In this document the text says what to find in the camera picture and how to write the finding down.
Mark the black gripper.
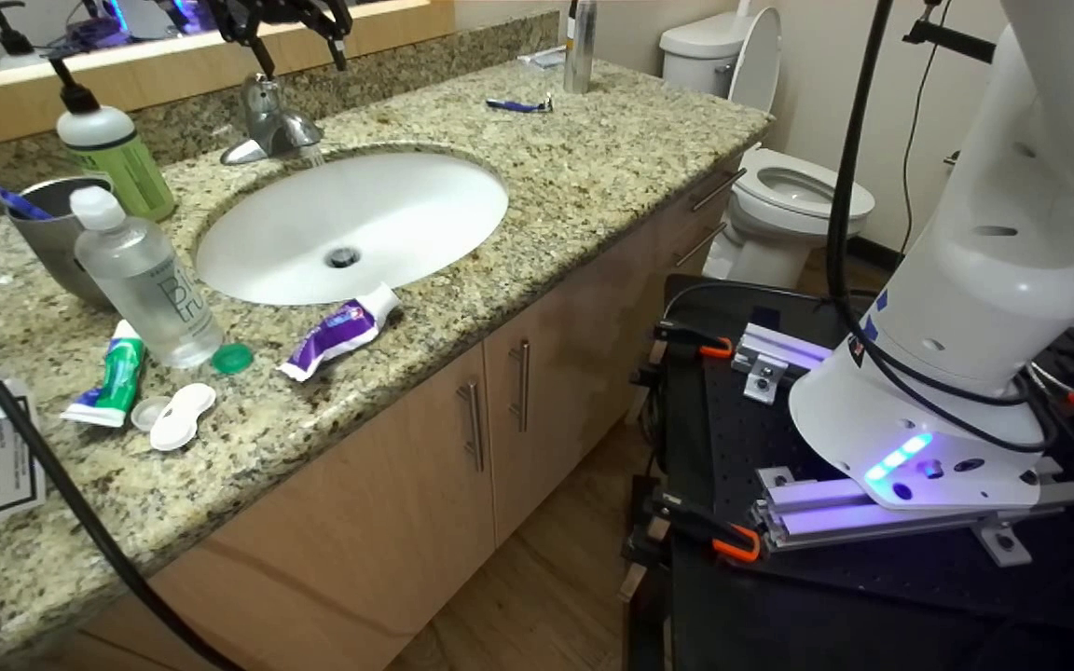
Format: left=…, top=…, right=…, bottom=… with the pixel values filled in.
left=204, top=0, right=358, bottom=87

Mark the chrome sink faucet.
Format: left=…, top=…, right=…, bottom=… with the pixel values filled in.
left=215, top=72, right=328, bottom=170

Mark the white oval sink basin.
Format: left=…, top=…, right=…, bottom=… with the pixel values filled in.
left=190, top=144, right=513, bottom=312

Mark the clear plastic bottle white cap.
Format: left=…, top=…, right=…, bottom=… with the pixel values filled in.
left=67, top=184, right=228, bottom=378

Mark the purple toothpaste tube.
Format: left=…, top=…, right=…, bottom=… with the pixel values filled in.
left=277, top=283, right=408, bottom=386

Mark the grey metal cup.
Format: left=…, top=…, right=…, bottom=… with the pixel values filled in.
left=0, top=170, right=118, bottom=318

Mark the small green cap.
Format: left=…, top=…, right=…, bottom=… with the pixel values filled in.
left=204, top=338, right=260, bottom=379

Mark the green toothpaste tube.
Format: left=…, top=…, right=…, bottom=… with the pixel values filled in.
left=58, top=318, right=153, bottom=436

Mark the granite topped vanity cabinet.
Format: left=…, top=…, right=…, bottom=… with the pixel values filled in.
left=0, top=11, right=777, bottom=671

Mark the orange black clamp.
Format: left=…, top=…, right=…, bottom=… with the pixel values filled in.
left=649, top=318, right=741, bottom=369
left=645, top=487, right=767, bottom=570

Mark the white toilet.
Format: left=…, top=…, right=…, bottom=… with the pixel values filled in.
left=655, top=2, right=879, bottom=293

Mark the black robot table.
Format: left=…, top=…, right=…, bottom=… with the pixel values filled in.
left=628, top=274, right=1074, bottom=671

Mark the wood framed wall mirror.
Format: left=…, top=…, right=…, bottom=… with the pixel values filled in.
left=0, top=0, right=461, bottom=158

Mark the metal cabinet door handle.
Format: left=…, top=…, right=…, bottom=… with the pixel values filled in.
left=456, top=378, right=492, bottom=477
left=506, top=337, right=538, bottom=436

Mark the metal drawer handle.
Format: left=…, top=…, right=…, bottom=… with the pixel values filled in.
left=684, top=168, right=741, bottom=217

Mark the thick black power cable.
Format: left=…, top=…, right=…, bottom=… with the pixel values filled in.
left=0, top=293, right=245, bottom=671

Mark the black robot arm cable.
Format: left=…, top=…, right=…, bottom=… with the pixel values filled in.
left=819, top=0, right=1050, bottom=458

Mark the aluminium robot base mount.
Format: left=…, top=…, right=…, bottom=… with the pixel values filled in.
left=730, top=318, right=1074, bottom=575

